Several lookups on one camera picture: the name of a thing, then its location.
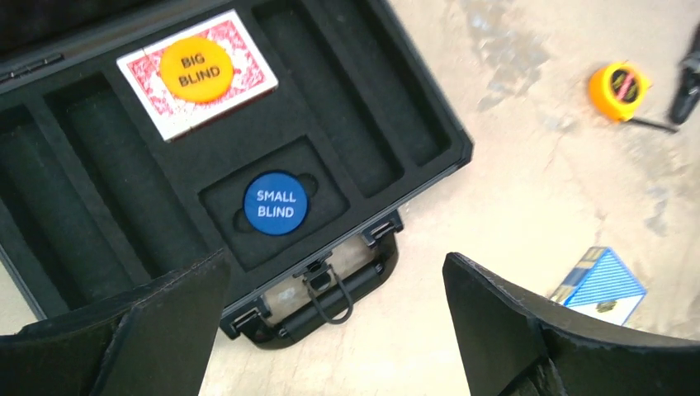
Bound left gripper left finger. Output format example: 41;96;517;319
1;252;230;395

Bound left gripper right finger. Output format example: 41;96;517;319
442;252;699;395

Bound blue playing card deck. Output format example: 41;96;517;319
549;247;646;326

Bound blue small blind button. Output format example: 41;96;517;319
243;172;309;236

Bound orange big blind button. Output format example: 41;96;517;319
158;36;234;103

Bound red playing card deck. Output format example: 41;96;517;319
116;10;278;142

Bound black poker set case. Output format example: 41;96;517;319
1;1;473;350

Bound yellow tape measure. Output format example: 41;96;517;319
588;62;679;134

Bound black handled pliers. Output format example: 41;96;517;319
668;26;699;125

